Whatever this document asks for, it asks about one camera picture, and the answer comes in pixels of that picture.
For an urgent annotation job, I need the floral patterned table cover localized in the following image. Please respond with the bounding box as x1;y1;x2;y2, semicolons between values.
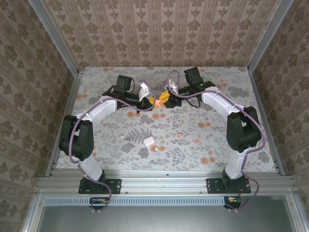
56;66;278;174

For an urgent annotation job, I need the black connector board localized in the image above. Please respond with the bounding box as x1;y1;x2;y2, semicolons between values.
89;197;109;210
223;196;242;209

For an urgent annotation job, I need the grey metal sheet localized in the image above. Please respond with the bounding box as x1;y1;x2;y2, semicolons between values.
36;195;299;232

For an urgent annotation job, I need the aluminium side rail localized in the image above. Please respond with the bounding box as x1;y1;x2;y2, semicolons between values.
248;69;286;176
45;70;85;177

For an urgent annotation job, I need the aluminium frame beam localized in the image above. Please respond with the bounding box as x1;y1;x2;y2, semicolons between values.
36;169;299;195

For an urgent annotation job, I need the aluminium corner post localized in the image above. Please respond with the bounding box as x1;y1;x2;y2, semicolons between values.
247;0;295;73
28;0;80;77

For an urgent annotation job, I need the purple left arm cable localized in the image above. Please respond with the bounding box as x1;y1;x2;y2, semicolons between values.
69;79;152;215

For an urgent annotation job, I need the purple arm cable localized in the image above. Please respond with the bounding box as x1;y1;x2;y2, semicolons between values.
69;79;152;215
168;69;267;213

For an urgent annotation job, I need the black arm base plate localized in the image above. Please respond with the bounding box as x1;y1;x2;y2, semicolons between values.
206;177;252;194
78;177;122;195

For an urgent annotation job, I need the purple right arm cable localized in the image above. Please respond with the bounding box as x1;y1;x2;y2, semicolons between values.
168;69;267;213

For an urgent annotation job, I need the grey slotted cable duct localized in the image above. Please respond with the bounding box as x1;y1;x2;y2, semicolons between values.
44;196;242;206

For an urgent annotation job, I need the aluminium frame upright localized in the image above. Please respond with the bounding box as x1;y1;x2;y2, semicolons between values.
286;189;309;232
21;192;45;232

